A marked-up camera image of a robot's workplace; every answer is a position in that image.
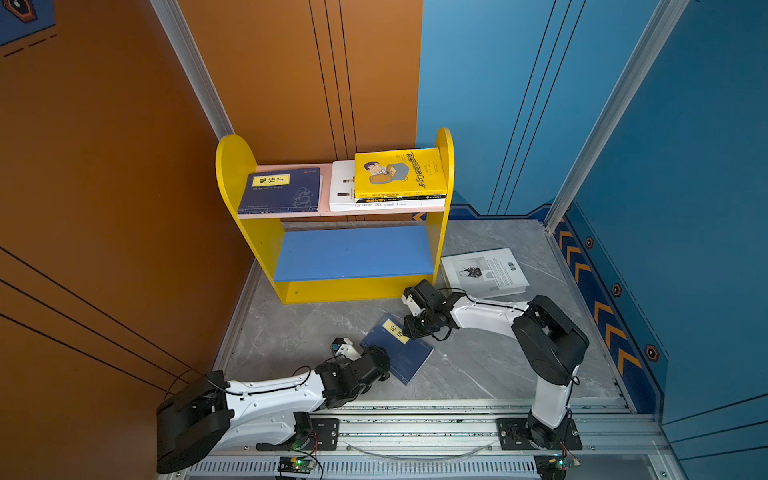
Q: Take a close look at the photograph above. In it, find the dark blue book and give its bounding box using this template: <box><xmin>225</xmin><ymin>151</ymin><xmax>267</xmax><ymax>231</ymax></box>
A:
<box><xmin>361</xmin><ymin>315</ymin><xmax>434</xmax><ymax>385</ymax></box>
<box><xmin>238</xmin><ymin>167</ymin><xmax>322</xmax><ymax>215</ymax></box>

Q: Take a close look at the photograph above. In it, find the black book with orange title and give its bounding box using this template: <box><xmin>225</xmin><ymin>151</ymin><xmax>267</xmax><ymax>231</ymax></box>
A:
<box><xmin>353</xmin><ymin>194</ymin><xmax>446</xmax><ymax>204</ymax></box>

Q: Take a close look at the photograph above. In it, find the yellow cartoon cover book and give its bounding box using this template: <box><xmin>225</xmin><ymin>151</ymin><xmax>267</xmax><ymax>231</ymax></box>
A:
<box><xmin>354</xmin><ymin>148</ymin><xmax>447</xmax><ymax>201</ymax></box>

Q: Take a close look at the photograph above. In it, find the white book with brown bars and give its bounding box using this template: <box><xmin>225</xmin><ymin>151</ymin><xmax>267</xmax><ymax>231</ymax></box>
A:
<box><xmin>329</xmin><ymin>160</ymin><xmax>445</xmax><ymax>214</ymax></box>

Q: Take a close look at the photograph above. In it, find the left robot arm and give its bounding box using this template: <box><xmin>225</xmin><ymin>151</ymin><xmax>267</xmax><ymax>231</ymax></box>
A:
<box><xmin>156</xmin><ymin>346</ymin><xmax>390</xmax><ymax>474</ymax></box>

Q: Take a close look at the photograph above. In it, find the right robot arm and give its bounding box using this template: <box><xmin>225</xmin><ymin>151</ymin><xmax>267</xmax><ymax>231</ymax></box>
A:
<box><xmin>401</xmin><ymin>280</ymin><xmax>589</xmax><ymax>451</ymax></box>

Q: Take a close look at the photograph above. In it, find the grey white photo book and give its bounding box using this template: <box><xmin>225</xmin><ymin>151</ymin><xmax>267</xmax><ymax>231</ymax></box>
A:
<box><xmin>441</xmin><ymin>248</ymin><xmax>530</xmax><ymax>299</ymax></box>

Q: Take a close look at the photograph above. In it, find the yellow pink blue bookshelf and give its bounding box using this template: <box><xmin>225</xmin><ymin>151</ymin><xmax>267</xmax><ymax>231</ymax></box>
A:
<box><xmin>215</xmin><ymin>135</ymin><xmax>450</xmax><ymax>304</ymax></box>

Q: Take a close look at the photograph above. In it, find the left green circuit board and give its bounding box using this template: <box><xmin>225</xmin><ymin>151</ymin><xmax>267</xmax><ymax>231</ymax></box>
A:
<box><xmin>276</xmin><ymin>455</ymin><xmax>320</xmax><ymax>479</ymax></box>

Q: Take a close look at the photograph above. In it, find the right circuit board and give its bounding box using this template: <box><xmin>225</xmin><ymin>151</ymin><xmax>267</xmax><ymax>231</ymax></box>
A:
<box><xmin>534</xmin><ymin>456</ymin><xmax>581</xmax><ymax>480</ymax></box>

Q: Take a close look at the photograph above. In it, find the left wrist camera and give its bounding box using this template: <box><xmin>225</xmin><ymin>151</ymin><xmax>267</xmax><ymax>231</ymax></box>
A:
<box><xmin>331</xmin><ymin>337</ymin><xmax>361</xmax><ymax>361</ymax></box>

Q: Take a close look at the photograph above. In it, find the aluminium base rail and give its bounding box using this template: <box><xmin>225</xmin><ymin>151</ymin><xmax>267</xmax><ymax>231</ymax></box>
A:
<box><xmin>173</xmin><ymin>398</ymin><xmax>685</xmax><ymax>479</ymax></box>

